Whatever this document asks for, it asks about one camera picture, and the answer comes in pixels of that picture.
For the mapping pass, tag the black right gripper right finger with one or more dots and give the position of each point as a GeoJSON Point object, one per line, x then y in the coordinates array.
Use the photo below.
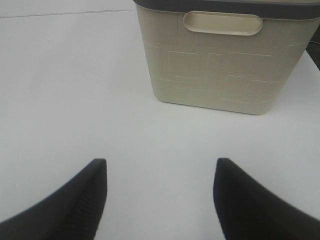
{"type": "Point", "coordinates": [247, 210]}

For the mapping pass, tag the beige basket with grey rim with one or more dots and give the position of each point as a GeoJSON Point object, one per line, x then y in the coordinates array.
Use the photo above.
{"type": "Point", "coordinates": [232, 55]}

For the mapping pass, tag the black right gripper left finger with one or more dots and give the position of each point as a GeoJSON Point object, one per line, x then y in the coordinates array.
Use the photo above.
{"type": "Point", "coordinates": [73, 212]}

